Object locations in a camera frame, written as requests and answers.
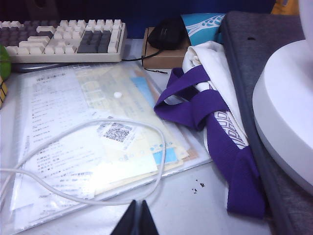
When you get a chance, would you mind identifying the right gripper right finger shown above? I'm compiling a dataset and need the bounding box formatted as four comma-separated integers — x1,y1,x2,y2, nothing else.
140,199,160,235

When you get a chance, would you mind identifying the yellow item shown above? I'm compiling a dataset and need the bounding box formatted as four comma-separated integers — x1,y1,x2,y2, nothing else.
270,0,301,16

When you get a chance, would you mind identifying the brown cardboard box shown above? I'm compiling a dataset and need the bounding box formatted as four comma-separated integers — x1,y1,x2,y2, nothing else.
142,26,192,71

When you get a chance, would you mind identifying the white rolled item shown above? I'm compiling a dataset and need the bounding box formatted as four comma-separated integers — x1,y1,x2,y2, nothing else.
182,41,248,152

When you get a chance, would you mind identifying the thin white Type-C cable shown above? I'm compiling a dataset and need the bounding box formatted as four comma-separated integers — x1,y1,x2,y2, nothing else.
0,118,167,207

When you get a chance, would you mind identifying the thin black cable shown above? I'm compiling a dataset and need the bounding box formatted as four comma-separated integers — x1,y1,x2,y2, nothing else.
121,48,169,74

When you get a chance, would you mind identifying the teal white printed bag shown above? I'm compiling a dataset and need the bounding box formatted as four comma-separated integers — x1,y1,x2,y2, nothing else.
180,12,226,47

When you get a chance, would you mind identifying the clear plastic document folder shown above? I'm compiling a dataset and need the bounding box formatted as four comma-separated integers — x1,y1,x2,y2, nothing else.
0,62,213,235

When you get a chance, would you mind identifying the black computer mouse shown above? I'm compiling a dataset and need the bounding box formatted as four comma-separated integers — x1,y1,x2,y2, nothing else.
147,18,187,51

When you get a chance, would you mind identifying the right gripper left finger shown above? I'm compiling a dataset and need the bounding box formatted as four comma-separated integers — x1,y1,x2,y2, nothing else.
110,199,143,235

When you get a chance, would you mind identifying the small green apple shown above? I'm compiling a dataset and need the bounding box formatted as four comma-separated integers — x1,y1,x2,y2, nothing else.
0,45,12,80

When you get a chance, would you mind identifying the white grey keyboard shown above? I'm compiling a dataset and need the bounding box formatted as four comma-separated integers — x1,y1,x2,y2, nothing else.
0,19,128,64

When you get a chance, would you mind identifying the purple cloth bag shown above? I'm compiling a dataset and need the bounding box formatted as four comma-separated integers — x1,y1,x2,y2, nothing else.
153,65,267,220

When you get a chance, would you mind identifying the Rubik's cube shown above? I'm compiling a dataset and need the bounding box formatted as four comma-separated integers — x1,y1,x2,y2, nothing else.
0,75,8,110

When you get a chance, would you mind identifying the white round appliance base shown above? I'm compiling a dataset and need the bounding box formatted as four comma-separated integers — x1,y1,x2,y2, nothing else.
251,0,313,196

